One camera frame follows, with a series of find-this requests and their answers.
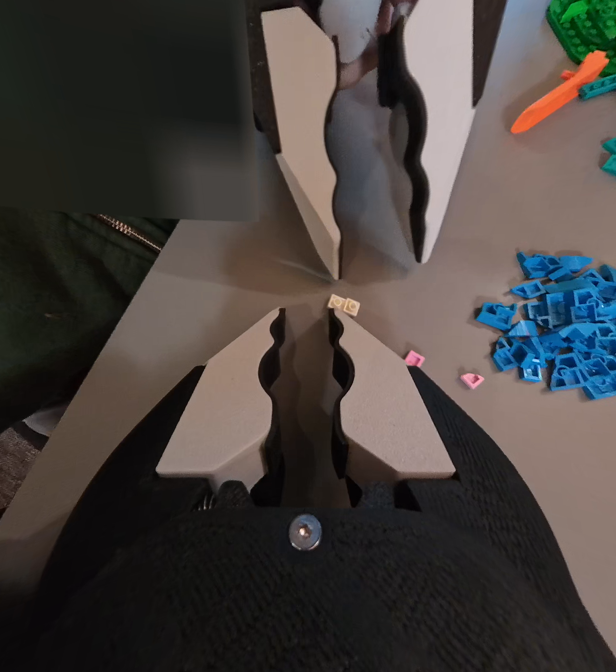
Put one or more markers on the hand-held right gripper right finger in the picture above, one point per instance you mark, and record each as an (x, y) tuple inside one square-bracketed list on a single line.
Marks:
[(392, 420)]

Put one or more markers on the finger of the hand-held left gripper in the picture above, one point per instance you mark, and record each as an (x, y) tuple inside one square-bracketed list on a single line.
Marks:
[(300, 105), (444, 105)]

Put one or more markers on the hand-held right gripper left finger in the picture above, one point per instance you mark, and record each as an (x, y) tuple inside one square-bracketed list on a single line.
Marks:
[(224, 414)]

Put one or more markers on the cream lego plate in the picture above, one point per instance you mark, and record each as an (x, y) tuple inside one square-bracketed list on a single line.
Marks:
[(344, 305)]

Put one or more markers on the pink lego plate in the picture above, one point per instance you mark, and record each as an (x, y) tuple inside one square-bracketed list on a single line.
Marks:
[(414, 358)]

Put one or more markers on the small pink lego wedge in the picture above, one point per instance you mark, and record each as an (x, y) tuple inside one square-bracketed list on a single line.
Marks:
[(472, 380)]

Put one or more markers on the orange lego blade piece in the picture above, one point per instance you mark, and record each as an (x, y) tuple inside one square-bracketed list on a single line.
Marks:
[(554, 102)]

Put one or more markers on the single teal lego plate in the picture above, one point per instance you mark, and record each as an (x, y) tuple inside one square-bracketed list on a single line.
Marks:
[(604, 86)]

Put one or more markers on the green lego build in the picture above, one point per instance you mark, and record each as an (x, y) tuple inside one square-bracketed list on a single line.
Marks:
[(591, 26)]

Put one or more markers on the pile of blue lego pieces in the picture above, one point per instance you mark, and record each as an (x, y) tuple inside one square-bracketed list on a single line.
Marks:
[(575, 336)]

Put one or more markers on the person's dark green jacket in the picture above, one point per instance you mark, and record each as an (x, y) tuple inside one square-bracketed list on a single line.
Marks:
[(40, 315)]

